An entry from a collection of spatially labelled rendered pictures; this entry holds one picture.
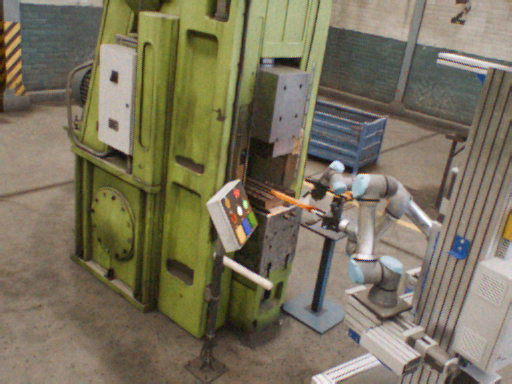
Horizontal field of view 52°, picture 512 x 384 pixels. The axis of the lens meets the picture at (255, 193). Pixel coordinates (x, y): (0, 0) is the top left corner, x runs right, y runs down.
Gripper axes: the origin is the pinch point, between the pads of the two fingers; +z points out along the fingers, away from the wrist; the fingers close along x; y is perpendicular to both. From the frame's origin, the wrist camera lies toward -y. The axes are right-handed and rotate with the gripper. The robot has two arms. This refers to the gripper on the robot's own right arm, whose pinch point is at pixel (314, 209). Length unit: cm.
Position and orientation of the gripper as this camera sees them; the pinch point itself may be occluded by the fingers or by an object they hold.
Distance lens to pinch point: 320.7
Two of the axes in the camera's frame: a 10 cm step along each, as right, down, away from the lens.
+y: -1.2, 9.2, 3.8
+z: -7.5, -3.3, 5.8
